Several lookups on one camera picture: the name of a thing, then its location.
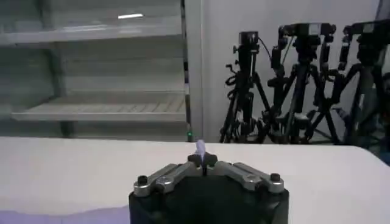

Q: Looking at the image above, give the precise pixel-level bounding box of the empty white shelf unit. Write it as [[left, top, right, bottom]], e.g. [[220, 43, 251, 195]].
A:
[[0, 0, 204, 143]]

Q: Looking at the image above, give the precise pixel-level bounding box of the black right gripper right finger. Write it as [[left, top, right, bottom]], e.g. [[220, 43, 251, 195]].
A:
[[203, 153, 286, 195]]

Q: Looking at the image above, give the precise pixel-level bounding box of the black tripod with box camera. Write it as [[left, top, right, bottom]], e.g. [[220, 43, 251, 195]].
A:
[[219, 30, 274, 144]]

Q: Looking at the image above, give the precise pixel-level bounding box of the black tripod with camera rig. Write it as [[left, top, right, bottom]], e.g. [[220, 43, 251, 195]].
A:
[[333, 18, 390, 146], [265, 23, 342, 145]]

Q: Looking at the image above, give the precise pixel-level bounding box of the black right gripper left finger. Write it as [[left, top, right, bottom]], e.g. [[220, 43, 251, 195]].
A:
[[133, 153, 204, 198]]

